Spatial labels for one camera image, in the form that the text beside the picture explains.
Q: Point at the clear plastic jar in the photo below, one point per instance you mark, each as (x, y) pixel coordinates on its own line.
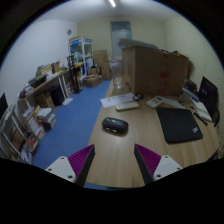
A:
(117, 75)

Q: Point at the black monitor screen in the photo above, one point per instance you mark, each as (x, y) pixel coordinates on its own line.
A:
(208, 93)

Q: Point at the white paper sheet with writing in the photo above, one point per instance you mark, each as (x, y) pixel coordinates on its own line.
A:
(115, 100)

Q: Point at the black computer mouse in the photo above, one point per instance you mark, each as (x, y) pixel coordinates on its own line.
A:
(114, 125)

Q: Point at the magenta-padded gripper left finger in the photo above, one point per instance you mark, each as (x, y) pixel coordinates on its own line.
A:
(63, 167)

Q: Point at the shelf unit with books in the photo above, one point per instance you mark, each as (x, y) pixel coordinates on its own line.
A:
(23, 130)

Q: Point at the round wall clock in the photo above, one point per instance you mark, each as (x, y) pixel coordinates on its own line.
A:
(69, 32)

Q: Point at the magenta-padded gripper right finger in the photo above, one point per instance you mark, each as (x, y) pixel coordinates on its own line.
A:
(166, 165)

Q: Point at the large brown cardboard box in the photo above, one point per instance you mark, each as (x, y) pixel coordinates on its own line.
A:
(151, 71)

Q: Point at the black mouse pad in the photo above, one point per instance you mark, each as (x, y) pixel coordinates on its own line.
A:
(179, 124)

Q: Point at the stack of flat books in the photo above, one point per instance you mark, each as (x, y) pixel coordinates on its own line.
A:
(136, 43)

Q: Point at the frosted glass door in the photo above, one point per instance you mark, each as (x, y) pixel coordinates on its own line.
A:
(120, 36)

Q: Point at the stacked brown cardboard boxes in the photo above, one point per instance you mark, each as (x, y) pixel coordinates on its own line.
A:
(101, 61)

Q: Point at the cluttered wooden wall desk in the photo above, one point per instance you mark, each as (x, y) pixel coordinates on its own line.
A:
(46, 83)

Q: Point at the black marker pen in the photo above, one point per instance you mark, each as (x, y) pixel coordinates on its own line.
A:
(200, 118)

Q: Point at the ceiling tube light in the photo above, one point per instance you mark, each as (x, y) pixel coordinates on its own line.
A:
(112, 3)

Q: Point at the white remote with buttons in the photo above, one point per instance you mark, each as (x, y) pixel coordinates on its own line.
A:
(154, 102)

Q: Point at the open cardboard box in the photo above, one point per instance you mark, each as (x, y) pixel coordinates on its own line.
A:
(92, 81)

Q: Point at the blue glass display cabinet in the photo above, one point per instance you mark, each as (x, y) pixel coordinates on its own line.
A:
(80, 53)

